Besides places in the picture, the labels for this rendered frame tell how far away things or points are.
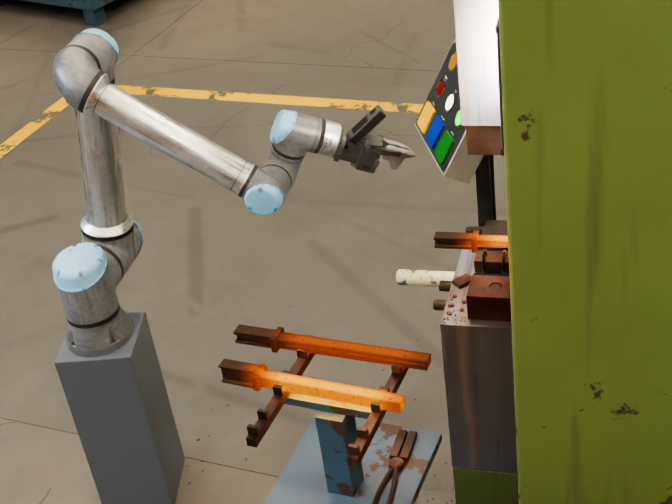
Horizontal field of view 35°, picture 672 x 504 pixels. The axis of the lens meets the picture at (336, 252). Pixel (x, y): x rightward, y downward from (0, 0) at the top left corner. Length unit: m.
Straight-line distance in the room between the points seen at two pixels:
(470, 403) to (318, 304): 1.64
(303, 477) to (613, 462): 0.65
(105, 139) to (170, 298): 1.49
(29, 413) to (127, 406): 0.86
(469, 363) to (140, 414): 1.10
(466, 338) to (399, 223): 2.14
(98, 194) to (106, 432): 0.71
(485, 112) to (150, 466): 1.62
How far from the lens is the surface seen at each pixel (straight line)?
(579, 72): 1.80
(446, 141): 2.95
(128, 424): 3.23
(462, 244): 2.57
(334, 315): 4.06
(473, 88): 2.23
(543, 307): 2.04
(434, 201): 4.69
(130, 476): 3.37
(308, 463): 2.40
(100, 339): 3.08
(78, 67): 2.75
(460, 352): 2.49
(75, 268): 3.00
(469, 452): 2.69
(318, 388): 2.15
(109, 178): 3.02
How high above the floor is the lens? 2.39
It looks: 33 degrees down
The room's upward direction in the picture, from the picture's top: 8 degrees counter-clockwise
